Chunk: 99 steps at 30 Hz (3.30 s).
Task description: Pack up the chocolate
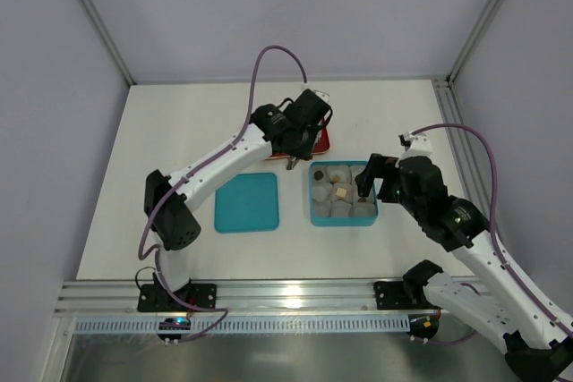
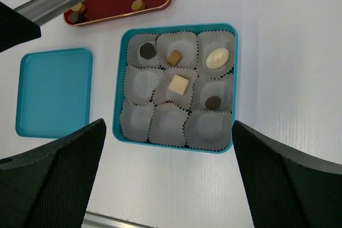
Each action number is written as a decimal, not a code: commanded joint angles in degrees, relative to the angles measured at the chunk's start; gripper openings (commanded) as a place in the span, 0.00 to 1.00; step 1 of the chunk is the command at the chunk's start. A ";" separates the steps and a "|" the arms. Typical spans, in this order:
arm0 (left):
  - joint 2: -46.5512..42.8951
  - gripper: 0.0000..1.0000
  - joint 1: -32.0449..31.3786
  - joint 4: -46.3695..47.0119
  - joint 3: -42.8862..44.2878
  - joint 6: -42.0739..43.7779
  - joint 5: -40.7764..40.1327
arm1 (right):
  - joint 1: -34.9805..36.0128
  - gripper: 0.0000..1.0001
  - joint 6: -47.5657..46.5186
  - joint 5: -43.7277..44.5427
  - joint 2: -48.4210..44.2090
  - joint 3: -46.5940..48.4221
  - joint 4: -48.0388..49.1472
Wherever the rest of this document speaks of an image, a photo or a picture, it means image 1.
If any red chocolate tray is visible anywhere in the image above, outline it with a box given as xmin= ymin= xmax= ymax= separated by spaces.
xmin=268 ymin=128 xmax=330 ymax=160

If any white square chocolate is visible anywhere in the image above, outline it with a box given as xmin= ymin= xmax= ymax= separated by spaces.
xmin=336 ymin=188 xmax=347 ymax=199

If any teal chocolate box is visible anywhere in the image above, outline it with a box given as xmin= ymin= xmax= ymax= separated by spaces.
xmin=308 ymin=160 xmax=379 ymax=227

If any dark round chocolate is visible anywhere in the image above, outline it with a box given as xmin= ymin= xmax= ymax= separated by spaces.
xmin=313 ymin=171 xmax=324 ymax=181

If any teal box lid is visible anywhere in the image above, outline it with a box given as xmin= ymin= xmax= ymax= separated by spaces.
xmin=214 ymin=173 xmax=279 ymax=234

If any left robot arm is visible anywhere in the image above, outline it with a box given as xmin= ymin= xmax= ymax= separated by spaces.
xmin=138 ymin=89 xmax=332 ymax=293

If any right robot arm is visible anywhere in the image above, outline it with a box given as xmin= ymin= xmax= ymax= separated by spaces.
xmin=356 ymin=154 xmax=572 ymax=381

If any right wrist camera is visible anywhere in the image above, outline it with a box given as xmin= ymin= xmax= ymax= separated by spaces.
xmin=398 ymin=132 xmax=433 ymax=161

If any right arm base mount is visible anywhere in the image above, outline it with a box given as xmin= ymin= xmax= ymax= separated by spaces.
xmin=373 ymin=259 xmax=443 ymax=310

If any slotted cable duct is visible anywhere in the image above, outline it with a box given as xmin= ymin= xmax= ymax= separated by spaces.
xmin=73 ymin=314 xmax=410 ymax=335

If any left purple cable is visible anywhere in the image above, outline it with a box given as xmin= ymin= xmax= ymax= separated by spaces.
xmin=137 ymin=45 xmax=310 ymax=343

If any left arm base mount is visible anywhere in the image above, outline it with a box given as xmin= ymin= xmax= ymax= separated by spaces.
xmin=133 ymin=267 xmax=218 ymax=313

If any aluminium front rail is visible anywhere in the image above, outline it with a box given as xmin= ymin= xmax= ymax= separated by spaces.
xmin=53 ymin=277 xmax=534 ymax=317

